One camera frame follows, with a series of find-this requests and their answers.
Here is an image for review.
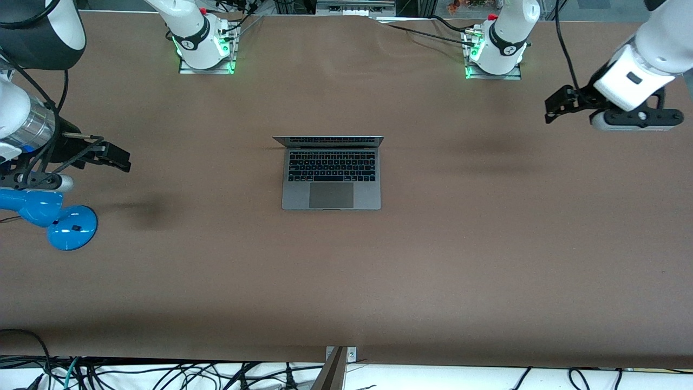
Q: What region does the grey laptop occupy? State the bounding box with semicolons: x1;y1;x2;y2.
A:
272;135;385;211

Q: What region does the blue desk lamp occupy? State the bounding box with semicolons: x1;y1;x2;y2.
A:
0;187;98;251

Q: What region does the brown table cover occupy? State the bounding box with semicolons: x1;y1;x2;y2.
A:
0;11;693;369

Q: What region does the grey metal box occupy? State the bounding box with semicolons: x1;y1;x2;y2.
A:
316;0;396;17

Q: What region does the white sheet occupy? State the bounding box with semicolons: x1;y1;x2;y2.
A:
0;360;693;390

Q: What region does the dark metal strut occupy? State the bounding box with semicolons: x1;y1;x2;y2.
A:
311;347;347;390

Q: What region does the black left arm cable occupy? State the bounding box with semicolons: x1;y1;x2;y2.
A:
553;0;581;93

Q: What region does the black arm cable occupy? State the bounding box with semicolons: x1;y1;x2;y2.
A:
553;0;581;93
0;54;106;185

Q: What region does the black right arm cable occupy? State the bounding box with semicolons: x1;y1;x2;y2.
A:
0;54;106;185

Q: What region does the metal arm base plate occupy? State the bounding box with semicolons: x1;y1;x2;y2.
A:
465;30;523;80
179;22;239;75

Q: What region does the short black table cable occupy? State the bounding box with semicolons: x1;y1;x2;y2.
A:
430;15;477;34

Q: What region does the long black table cable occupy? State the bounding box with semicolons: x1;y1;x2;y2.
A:
379;22;480;48

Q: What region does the black base cable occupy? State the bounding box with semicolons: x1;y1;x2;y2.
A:
223;11;264;37

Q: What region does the thick black cable loop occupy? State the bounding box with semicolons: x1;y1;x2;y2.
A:
0;329;52;390

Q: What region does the teal cable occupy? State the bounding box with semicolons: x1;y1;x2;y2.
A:
64;356;81;390

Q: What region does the tangled black cable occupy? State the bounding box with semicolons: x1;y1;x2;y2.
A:
70;360;325;390

